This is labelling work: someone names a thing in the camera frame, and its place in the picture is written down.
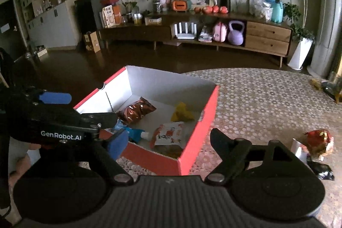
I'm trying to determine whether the white red snack bag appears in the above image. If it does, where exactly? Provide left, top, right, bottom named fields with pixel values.
left=150, top=122, right=184, bottom=149

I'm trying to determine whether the wooden tv console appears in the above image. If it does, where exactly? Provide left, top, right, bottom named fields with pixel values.
left=99, top=12, right=293, bottom=59

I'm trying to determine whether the red orange chip bag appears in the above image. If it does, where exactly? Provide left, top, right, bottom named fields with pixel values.
left=305, top=130, right=334, bottom=162

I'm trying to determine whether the black snack packet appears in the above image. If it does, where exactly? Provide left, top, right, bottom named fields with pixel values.
left=307, top=160, right=335, bottom=181

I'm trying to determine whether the silver white snack bag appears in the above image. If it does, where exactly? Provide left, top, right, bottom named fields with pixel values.
left=290, top=138, right=310, bottom=164

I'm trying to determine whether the dark red foil snack bag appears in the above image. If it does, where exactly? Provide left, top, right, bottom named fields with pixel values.
left=116, top=97, right=156, bottom=125

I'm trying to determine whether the teal spray bottle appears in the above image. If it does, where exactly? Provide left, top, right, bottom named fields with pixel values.
left=265, top=0, right=283, bottom=23

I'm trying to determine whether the red cardboard box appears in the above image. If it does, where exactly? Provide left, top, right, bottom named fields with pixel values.
left=75, top=65, right=218, bottom=175

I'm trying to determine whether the blue snack packet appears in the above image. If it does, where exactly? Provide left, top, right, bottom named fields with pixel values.
left=111, top=119, right=149, bottom=144

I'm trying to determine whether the purple kettlebell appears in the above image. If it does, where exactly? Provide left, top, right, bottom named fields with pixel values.
left=227, top=20, right=245, bottom=46

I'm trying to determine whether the white plant pot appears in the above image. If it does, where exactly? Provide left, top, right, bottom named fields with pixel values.
left=287, top=38, right=313, bottom=71

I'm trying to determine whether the black speaker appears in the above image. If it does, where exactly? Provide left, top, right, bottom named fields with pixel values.
left=220, top=0, right=231, bottom=12

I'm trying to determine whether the person left hand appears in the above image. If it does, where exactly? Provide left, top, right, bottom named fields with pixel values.
left=8, top=144, right=41, bottom=189

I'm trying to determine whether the yellow snack packet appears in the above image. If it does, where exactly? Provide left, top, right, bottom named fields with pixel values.
left=171, top=102, right=194, bottom=122

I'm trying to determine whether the white wifi router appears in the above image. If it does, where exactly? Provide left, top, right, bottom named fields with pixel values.
left=174, top=22, right=197, bottom=40

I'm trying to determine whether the orange radio box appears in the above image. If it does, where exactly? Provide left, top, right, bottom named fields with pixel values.
left=172, top=0, right=189, bottom=12

